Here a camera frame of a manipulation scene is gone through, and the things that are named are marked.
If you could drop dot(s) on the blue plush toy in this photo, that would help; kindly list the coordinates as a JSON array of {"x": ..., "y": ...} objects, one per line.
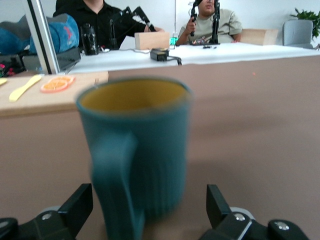
[{"x": 62, "y": 32}]

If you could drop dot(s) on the teal cup yellow inside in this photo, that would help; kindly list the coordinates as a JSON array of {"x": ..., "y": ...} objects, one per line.
[{"x": 155, "y": 140}]

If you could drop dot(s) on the yellow plastic fork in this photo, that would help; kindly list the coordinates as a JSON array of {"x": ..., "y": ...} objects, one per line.
[{"x": 2, "y": 82}]

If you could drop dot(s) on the light wooden block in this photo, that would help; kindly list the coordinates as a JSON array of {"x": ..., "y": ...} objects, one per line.
[{"x": 152, "y": 40}]

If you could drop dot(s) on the person in beige shirt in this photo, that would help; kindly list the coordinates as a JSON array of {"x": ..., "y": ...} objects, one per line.
[{"x": 225, "y": 25}]

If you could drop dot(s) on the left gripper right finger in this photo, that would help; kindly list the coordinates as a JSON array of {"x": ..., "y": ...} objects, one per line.
[{"x": 225, "y": 225}]

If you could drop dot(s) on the light wooden box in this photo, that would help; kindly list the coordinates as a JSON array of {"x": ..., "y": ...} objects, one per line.
[{"x": 260, "y": 37}]

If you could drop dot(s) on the bamboo cutting board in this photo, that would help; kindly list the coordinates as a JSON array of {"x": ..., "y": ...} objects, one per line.
[{"x": 37, "y": 102}]

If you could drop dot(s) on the green potted plant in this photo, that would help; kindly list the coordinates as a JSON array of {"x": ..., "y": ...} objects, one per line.
[{"x": 310, "y": 17}]

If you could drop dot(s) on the green display device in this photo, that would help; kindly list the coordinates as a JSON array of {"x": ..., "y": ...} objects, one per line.
[{"x": 173, "y": 42}]

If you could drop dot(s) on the black drinking bottle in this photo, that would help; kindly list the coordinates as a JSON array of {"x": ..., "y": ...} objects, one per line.
[{"x": 89, "y": 40}]

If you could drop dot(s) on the yellow plastic knife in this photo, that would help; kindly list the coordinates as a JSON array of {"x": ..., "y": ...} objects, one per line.
[{"x": 22, "y": 90}]

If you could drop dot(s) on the brown table cover sheet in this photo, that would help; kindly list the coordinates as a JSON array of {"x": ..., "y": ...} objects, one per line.
[{"x": 250, "y": 150}]

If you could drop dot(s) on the grey chair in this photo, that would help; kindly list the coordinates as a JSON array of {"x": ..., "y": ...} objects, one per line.
[{"x": 297, "y": 32}]

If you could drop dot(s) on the black power adapter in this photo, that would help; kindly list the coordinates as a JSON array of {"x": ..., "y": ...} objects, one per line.
[{"x": 158, "y": 55}]

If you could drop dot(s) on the aluminium camera post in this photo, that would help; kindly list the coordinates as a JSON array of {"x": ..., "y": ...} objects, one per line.
[{"x": 42, "y": 37}]

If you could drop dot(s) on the white table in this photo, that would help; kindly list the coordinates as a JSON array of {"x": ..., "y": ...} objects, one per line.
[{"x": 225, "y": 55}]

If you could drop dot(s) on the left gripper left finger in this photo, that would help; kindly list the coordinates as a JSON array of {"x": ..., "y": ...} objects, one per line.
[{"x": 75, "y": 207}]

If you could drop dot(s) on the orange slice toy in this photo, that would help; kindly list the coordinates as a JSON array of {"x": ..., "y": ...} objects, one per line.
[
  {"x": 53, "y": 86},
  {"x": 63, "y": 77},
  {"x": 71, "y": 82}
]

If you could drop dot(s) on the person in black shirt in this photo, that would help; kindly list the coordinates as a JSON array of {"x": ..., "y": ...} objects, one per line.
[{"x": 100, "y": 15}]

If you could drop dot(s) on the black laptop case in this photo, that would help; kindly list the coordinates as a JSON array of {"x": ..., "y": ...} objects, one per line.
[{"x": 67, "y": 58}]

